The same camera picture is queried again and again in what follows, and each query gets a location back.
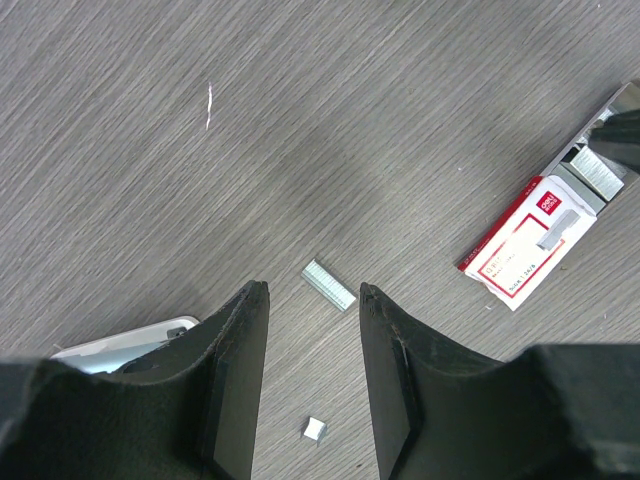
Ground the small staple strip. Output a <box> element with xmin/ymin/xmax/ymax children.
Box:
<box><xmin>302</xmin><ymin>416</ymin><xmax>328</xmax><ymax>444</ymax></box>

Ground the light blue stapler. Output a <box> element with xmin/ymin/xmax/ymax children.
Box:
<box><xmin>52</xmin><ymin>316</ymin><xmax>199</xmax><ymax>374</ymax></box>

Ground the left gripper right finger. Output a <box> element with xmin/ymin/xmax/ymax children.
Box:
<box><xmin>359</xmin><ymin>284</ymin><xmax>639</xmax><ymax>479</ymax></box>

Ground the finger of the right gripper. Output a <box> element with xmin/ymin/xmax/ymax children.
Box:
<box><xmin>588</xmin><ymin>109</ymin><xmax>640</xmax><ymax>173</ymax></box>

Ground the red white staple box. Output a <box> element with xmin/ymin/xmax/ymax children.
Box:
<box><xmin>458</xmin><ymin>81</ymin><xmax>639</xmax><ymax>310</ymax></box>

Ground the long staple strip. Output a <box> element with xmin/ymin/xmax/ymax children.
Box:
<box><xmin>565</xmin><ymin>147</ymin><xmax>624</xmax><ymax>201</ymax></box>
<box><xmin>301</xmin><ymin>259</ymin><xmax>356</xmax><ymax>312</ymax></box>

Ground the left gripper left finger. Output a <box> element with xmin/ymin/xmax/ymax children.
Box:
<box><xmin>1</xmin><ymin>281</ymin><xmax>270</xmax><ymax>479</ymax></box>

